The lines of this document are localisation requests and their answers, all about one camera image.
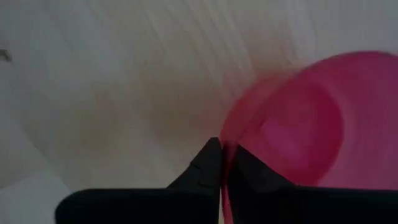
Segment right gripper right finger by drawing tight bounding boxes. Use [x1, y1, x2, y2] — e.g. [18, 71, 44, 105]
[224, 144, 398, 224]

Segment translucent pink bowl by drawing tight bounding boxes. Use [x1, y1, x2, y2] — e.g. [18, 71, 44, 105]
[218, 50, 398, 224]

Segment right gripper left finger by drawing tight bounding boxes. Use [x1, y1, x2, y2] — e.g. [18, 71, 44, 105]
[55, 137, 223, 224]

